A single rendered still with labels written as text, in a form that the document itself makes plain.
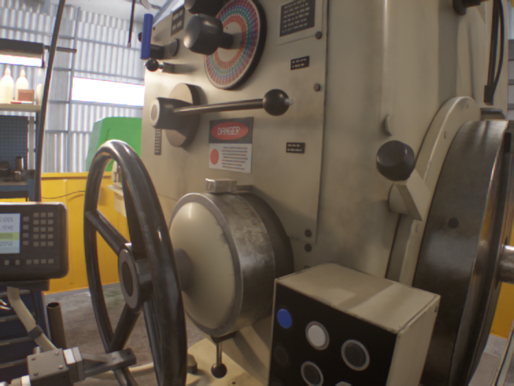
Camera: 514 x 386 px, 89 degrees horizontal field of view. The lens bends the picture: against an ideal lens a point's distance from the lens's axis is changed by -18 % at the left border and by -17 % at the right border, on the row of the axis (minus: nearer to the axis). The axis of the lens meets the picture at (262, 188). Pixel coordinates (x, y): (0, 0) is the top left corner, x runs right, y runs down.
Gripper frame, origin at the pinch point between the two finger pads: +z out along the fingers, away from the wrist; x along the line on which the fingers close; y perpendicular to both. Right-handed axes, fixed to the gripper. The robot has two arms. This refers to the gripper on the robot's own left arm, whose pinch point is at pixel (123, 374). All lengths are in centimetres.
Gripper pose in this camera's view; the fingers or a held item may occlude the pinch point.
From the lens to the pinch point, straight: 56.7
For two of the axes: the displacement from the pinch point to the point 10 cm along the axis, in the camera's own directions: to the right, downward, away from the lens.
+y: -6.5, -2.4, 7.2
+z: 7.5, -0.4, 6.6
